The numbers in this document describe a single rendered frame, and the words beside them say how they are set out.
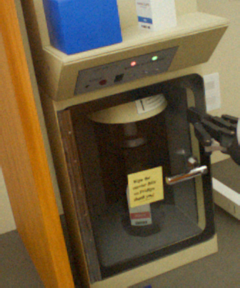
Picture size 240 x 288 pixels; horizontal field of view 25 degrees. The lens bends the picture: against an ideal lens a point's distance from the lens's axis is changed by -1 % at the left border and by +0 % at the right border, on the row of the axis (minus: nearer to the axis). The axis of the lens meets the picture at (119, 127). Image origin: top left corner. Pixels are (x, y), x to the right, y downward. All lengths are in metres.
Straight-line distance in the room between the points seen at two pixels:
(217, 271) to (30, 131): 0.57
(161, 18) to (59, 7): 0.19
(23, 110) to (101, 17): 0.20
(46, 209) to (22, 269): 0.43
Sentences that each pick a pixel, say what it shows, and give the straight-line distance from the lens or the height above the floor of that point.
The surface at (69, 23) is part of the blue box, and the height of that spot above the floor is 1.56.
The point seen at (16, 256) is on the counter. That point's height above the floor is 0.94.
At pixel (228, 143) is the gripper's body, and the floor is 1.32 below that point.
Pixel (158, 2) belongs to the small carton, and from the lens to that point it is 0.97.
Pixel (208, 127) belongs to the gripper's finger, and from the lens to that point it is 1.03.
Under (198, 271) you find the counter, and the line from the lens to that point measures 1.28.
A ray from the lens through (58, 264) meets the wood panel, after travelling 1.05.
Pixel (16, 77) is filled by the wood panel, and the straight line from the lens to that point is 0.90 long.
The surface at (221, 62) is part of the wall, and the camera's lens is 1.69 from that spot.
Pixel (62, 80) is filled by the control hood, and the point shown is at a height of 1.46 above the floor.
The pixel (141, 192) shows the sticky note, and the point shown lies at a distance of 1.14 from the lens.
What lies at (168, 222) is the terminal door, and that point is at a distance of 1.21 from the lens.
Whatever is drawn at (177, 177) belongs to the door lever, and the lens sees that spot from 1.11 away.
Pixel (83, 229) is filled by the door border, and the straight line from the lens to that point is 1.13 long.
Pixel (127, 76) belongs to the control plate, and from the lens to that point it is 1.01.
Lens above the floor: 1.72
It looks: 22 degrees down
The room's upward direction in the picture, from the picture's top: 9 degrees counter-clockwise
